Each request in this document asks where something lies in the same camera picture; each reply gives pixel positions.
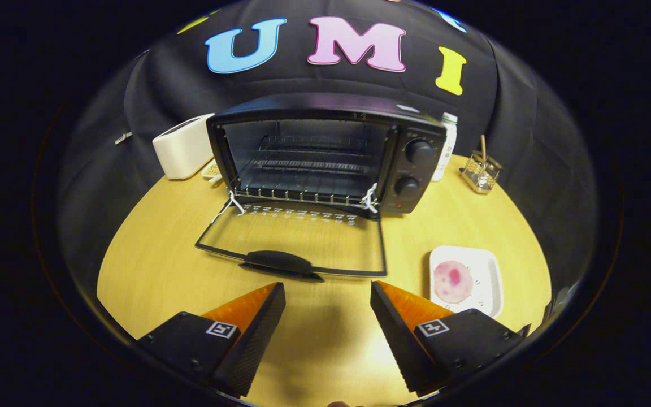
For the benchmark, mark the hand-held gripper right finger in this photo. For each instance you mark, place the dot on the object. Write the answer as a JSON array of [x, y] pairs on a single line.
[[396, 339]]

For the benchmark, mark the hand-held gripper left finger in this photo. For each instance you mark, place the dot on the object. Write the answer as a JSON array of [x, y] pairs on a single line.
[[257, 339]]

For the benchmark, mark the pink ham slice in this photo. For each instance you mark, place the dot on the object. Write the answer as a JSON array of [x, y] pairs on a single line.
[[452, 281]]

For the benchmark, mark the white square plate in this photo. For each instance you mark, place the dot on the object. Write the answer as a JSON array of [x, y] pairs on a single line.
[[486, 271]]

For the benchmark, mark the black toaster oven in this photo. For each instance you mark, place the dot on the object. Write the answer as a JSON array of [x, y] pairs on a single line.
[[419, 169]]

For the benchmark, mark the white bread toaster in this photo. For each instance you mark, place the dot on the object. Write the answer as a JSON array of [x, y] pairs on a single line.
[[181, 150]]

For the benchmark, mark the small beige dish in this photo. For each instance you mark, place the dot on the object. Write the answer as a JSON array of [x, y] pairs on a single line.
[[211, 169]]

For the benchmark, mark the white plastic bottle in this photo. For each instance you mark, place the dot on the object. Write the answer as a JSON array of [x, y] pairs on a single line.
[[447, 147]]

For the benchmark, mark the wooden stick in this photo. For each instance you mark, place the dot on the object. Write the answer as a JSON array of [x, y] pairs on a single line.
[[483, 147]]

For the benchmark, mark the silver metal clip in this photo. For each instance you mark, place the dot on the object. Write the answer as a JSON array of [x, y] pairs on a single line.
[[124, 138]]

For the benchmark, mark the black backdrop cloth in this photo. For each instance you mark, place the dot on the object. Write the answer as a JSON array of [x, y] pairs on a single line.
[[150, 79]]

